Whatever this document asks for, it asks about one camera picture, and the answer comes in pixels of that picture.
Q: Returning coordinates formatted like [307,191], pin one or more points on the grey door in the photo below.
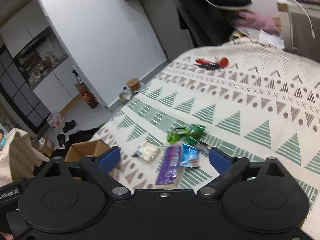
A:
[173,36]

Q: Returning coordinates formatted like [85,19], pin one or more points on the brown lidded jar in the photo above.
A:
[133,84]

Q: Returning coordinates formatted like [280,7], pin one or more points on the dotted beige table cloth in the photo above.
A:
[18,157]

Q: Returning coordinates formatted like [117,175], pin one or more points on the purple cake packet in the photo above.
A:
[170,170]

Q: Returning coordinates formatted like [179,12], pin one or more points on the blue snack packet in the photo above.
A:
[190,156]

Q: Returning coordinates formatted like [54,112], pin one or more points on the small cardboard box on floor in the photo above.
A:
[46,146]

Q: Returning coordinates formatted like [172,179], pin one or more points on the black framed glass door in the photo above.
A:
[19,94]

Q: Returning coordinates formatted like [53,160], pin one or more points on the dark soy sauce bottle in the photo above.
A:
[86,94]

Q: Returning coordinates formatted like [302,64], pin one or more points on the pack of water bottles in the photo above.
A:
[55,120]

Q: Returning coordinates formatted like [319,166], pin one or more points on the black jacket on chair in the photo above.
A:
[209,21]

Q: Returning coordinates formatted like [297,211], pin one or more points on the cartoon boy figurine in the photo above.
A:
[2,139]

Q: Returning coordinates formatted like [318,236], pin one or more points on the patterned white bed cover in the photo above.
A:
[264,103]

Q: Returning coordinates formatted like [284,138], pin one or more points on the white kitchen cabinet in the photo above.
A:
[40,57]

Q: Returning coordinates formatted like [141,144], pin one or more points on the white rice cake packet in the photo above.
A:
[146,151]

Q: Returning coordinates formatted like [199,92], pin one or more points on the pink cloth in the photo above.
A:
[257,21]

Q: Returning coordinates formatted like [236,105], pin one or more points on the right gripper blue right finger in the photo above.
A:
[220,160]

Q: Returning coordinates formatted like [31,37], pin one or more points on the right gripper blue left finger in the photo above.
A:
[109,159]

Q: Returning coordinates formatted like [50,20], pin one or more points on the red candy bar wrapper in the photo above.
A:
[203,147]

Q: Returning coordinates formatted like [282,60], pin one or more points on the white side cabinet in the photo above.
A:
[300,27]

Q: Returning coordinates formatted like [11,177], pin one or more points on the black shoe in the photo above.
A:
[69,126]
[61,139]

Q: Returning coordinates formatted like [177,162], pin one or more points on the silver foil bag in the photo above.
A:
[125,96]

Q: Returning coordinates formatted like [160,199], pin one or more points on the person's left hand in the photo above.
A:
[6,236]

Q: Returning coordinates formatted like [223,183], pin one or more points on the green candy wrapper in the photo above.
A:
[194,133]
[176,134]

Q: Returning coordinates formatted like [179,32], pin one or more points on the black clothes pile on floor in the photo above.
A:
[79,136]

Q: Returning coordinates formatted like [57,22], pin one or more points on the brown cardboard box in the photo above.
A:
[83,149]

